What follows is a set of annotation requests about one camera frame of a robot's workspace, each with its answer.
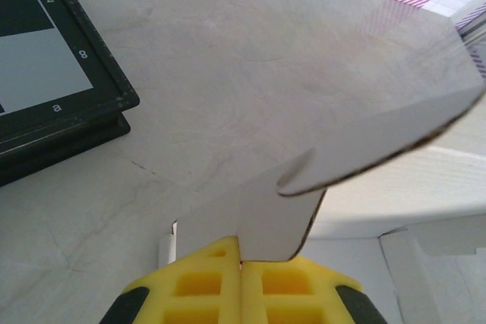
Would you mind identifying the white paper box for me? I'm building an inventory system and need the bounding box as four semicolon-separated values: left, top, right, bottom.
157;0;486;324

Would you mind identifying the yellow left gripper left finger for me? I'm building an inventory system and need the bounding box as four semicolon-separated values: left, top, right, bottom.
100;235;243;324

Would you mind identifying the black and grey chessboard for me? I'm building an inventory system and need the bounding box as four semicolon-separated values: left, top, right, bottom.
0;0;141;188

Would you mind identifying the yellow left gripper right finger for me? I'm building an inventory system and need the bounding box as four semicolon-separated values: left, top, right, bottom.
241;254;389;324

